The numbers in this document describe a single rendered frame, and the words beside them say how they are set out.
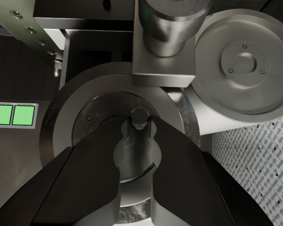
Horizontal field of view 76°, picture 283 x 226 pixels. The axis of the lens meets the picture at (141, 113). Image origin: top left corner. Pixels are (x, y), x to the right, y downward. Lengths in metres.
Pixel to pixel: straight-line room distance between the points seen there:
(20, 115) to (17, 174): 0.15
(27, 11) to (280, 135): 0.43
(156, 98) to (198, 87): 0.04
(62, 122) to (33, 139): 0.40
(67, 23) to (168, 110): 0.12
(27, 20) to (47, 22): 0.24
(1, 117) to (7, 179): 0.16
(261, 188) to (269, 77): 0.14
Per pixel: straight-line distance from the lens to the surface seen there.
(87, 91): 0.17
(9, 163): 0.60
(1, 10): 0.44
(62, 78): 0.20
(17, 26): 0.47
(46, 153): 0.19
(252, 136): 0.30
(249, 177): 0.31
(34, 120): 0.57
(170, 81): 0.15
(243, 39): 0.23
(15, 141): 0.60
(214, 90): 0.19
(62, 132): 0.17
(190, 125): 0.17
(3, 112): 0.62
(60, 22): 0.20
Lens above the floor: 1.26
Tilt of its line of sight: 11 degrees down
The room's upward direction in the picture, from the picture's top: 178 degrees counter-clockwise
